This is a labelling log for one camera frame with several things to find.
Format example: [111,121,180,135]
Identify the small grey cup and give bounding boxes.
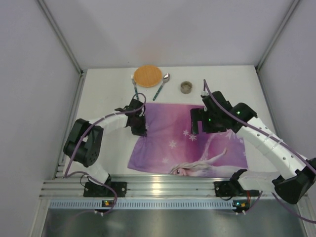
[180,81,193,94]

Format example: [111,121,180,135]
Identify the round wooden plate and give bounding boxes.
[134,65,162,88]

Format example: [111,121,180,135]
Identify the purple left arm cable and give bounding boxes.
[63,92,147,215]

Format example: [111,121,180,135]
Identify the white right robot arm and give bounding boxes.
[191,90,316,204]

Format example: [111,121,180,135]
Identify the purple Frozen placemat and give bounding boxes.
[128,103,248,178]

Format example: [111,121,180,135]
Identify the aluminium frame post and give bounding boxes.
[36,0,86,75]
[255,0,302,71]

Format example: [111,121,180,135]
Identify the spoon with teal handle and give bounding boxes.
[153,73,171,101]

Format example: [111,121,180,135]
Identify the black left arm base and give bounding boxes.
[80,175,127,198]

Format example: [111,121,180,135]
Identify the fork with teal handle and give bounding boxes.
[131,75,139,100]

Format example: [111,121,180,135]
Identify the white slotted cable duct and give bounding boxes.
[49,199,249,212]

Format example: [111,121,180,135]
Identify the right aluminium frame post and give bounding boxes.
[255,0,302,71]

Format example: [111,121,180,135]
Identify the left aluminium frame post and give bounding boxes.
[36,0,86,75]

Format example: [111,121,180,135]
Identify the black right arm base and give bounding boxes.
[214,169,260,200]

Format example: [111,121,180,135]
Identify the aluminium mounting rail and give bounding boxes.
[39,173,308,198]

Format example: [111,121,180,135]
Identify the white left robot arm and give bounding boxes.
[63,98,147,186]

